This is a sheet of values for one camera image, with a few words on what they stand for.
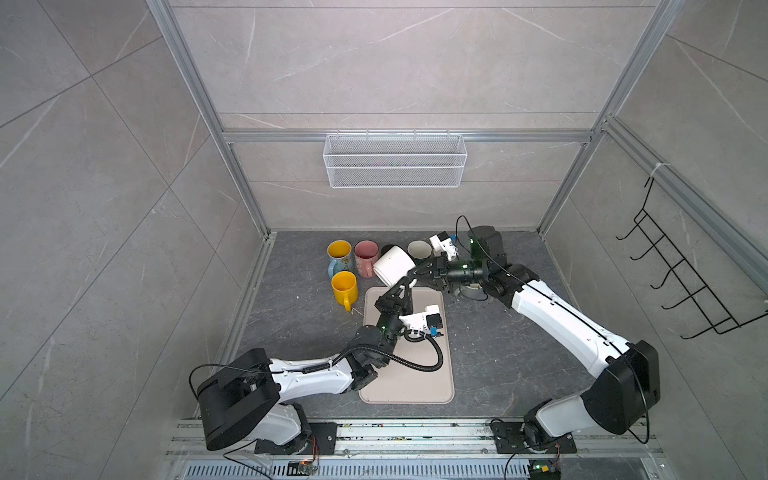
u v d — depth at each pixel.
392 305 0.63
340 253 1.02
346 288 0.95
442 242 0.71
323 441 0.73
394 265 0.71
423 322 0.62
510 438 0.73
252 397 0.42
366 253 1.04
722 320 0.58
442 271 0.63
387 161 1.01
